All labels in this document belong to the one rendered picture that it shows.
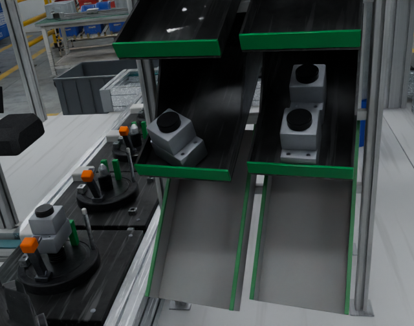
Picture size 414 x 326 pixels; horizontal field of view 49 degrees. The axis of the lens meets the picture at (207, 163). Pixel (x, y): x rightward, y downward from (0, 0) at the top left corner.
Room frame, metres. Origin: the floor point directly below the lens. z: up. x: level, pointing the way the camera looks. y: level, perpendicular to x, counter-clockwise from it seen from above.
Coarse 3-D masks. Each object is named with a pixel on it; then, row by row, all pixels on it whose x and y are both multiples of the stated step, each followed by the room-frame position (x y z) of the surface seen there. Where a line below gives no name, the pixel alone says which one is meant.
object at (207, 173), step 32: (160, 64) 0.66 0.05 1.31; (192, 64) 0.75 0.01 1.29; (224, 64) 0.73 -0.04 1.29; (256, 64) 0.67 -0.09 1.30; (160, 96) 0.64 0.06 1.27; (192, 96) 0.67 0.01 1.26; (224, 96) 0.66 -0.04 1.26; (224, 128) 0.60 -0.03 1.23; (160, 160) 0.57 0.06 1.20; (224, 160) 0.54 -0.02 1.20
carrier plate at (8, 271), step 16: (96, 240) 0.73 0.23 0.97; (112, 240) 0.73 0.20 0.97; (128, 240) 0.72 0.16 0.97; (16, 256) 0.71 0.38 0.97; (112, 256) 0.68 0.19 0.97; (128, 256) 0.67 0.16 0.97; (0, 272) 0.66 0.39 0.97; (16, 272) 0.66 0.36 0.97; (96, 272) 0.63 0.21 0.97; (112, 272) 0.63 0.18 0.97; (80, 288) 0.60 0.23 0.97; (96, 288) 0.59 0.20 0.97; (112, 288) 0.59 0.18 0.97; (32, 304) 0.57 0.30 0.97; (48, 304) 0.57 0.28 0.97; (64, 304) 0.56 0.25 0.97; (80, 304) 0.56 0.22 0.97; (96, 304) 0.56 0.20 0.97; (112, 304) 0.56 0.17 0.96; (48, 320) 0.53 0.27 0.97; (64, 320) 0.53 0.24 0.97; (80, 320) 0.52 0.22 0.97; (96, 320) 0.52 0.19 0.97
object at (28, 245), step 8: (24, 240) 0.60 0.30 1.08; (32, 240) 0.60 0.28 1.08; (40, 240) 0.61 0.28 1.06; (24, 248) 0.59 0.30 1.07; (32, 248) 0.59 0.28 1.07; (32, 256) 0.59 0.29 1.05; (40, 256) 0.60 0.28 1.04; (32, 264) 0.60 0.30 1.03; (40, 264) 0.60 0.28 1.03; (40, 272) 0.60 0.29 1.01
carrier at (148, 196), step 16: (128, 160) 0.93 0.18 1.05; (80, 176) 1.00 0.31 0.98; (96, 176) 1.02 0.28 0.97; (112, 176) 0.97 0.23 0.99; (128, 176) 0.96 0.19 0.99; (64, 192) 0.95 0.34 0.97; (80, 192) 0.89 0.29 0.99; (112, 192) 0.89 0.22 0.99; (128, 192) 0.88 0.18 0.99; (144, 192) 0.91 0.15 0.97; (64, 208) 0.87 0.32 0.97; (80, 208) 0.86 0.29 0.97; (96, 208) 0.84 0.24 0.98; (112, 208) 0.84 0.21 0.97; (128, 208) 0.84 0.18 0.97; (144, 208) 0.84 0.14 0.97; (80, 224) 0.80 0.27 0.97; (96, 224) 0.79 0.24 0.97; (112, 224) 0.78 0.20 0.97; (128, 224) 0.78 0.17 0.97; (144, 224) 0.77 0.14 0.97
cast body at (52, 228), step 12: (48, 204) 0.67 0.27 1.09; (36, 216) 0.65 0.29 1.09; (48, 216) 0.65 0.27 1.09; (60, 216) 0.66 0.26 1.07; (36, 228) 0.64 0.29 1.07; (48, 228) 0.64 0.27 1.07; (60, 228) 0.65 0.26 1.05; (48, 240) 0.62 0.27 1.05; (60, 240) 0.64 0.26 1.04; (48, 252) 0.63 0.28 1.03
